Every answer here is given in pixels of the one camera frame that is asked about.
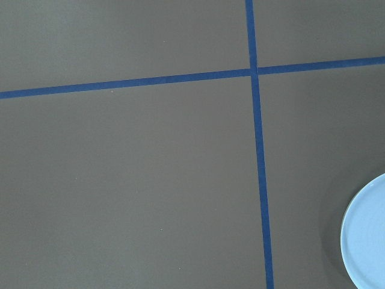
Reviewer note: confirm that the pale grey round plate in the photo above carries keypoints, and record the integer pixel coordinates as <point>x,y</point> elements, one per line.
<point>367,234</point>

